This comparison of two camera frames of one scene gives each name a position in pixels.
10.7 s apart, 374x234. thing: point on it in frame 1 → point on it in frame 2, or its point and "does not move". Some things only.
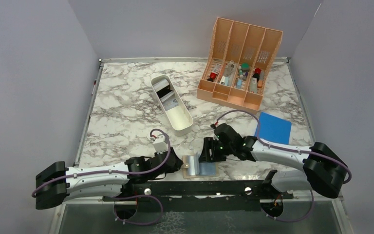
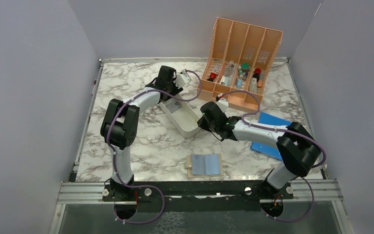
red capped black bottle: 213,76 does not move
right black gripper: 209,143 → 201,123
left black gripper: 178,164 → 175,89
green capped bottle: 245,67 does not move
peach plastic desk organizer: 240,58 does not move
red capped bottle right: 257,71 does not move
